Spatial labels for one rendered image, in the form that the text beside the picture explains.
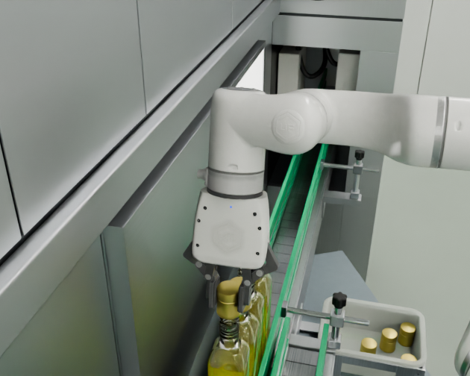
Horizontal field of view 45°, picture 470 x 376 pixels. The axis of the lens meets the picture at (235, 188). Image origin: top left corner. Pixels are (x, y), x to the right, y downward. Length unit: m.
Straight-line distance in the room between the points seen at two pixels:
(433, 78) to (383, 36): 2.96
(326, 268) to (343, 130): 0.86
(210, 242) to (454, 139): 0.33
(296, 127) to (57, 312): 0.34
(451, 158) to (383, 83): 1.12
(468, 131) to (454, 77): 4.03
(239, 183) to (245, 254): 0.10
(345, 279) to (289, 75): 0.73
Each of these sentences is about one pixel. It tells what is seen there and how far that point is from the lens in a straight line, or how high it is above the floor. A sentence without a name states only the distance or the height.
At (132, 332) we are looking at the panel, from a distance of 0.84.
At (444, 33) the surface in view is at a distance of 4.59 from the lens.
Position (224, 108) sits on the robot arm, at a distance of 0.71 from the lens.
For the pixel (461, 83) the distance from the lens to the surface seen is 4.72.
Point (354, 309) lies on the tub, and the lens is 1.37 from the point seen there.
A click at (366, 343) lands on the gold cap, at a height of 0.81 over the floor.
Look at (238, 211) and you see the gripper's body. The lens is 0.74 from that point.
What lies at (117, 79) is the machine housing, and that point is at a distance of 0.74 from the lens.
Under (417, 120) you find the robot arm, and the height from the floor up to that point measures 1.47.
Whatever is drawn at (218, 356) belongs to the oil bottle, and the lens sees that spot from 0.87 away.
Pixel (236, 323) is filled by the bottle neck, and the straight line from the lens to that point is 0.84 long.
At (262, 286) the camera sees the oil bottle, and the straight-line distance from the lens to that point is 0.99.
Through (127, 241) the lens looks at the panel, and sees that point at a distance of 0.75.
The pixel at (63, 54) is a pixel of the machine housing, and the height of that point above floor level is 1.55.
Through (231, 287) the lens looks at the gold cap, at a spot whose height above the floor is 1.20.
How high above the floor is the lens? 1.72
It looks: 30 degrees down
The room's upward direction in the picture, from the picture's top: straight up
